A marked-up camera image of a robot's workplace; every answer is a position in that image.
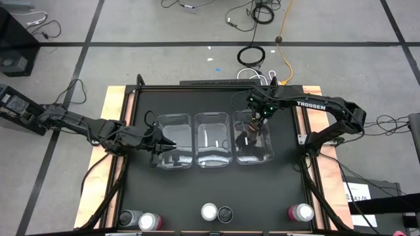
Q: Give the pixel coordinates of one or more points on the black frame corner post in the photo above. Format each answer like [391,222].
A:
[273,81]
[141,80]

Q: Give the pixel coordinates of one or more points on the white Celsius drink can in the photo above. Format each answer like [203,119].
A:
[225,214]
[129,218]

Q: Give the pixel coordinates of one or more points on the black floor box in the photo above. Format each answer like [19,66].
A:
[387,187]

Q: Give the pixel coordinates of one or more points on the black equipment box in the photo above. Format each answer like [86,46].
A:
[216,82]

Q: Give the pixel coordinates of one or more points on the clear plastic bin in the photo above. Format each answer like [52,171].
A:
[267,147]
[213,131]
[178,131]

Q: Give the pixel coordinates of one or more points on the grey power adapter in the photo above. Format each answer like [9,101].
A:
[189,8]

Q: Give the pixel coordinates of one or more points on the black table frame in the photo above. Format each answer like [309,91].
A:
[213,88]

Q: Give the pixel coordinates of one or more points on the white paper sheet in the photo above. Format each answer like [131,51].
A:
[356,190]

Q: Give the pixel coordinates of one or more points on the black round plug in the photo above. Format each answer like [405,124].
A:
[278,39]

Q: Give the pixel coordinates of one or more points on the grey post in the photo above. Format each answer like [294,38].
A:
[415,137]

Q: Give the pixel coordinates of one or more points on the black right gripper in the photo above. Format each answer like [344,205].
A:
[260,114]

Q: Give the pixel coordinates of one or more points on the white metal bracket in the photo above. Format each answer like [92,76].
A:
[302,139]

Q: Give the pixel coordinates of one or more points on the pink object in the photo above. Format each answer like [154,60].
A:
[399,233]

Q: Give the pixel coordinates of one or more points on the wooden table board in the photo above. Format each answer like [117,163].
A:
[331,183]
[111,95]

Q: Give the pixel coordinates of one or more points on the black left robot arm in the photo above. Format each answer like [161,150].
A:
[98,129]

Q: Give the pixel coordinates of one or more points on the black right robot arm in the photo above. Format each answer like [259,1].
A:
[328,105]

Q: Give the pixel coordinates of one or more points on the black equipment case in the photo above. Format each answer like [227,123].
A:
[16,49]

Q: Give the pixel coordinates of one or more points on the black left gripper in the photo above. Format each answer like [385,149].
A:
[141,141]

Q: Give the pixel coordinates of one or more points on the black control box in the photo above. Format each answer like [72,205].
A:
[16,106]

